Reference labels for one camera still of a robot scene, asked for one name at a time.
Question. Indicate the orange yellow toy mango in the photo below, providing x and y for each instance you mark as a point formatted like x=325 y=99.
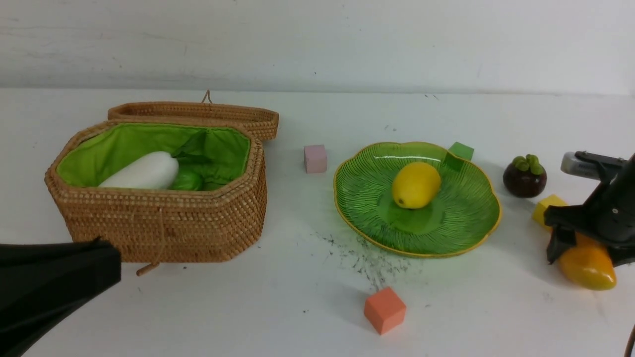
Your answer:
x=588 y=265

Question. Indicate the green toy cucumber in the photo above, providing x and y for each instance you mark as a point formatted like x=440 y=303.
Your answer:
x=187 y=180

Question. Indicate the yellow toy lemon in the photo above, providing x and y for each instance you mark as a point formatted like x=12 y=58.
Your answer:
x=415 y=185

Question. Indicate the white toy radish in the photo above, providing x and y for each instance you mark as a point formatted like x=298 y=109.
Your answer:
x=159 y=169

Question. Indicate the dark purple toy mangosteen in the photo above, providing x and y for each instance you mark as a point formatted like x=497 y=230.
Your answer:
x=525 y=177

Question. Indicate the green foam cube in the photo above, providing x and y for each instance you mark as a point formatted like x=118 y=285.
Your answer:
x=460 y=151

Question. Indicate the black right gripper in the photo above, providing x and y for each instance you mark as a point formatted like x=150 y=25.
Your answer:
x=607 y=216

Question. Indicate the woven wicker basket lid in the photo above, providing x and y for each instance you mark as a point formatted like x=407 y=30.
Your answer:
x=261 y=123

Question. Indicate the green glass leaf plate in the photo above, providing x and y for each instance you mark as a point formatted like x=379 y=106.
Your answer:
x=465 y=212

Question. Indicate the pink foam cube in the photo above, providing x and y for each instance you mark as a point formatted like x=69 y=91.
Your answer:
x=315 y=159

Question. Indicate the orange foam cube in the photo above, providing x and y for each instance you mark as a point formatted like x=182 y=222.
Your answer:
x=385 y=310

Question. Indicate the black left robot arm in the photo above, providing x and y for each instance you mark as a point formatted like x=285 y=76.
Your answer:
x=42 y=284

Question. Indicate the yellow foam cube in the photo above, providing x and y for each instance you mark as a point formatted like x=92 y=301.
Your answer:
x=538 y=213

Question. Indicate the woven wicker basket green lining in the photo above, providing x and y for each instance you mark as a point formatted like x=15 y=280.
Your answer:
x=156 y=226

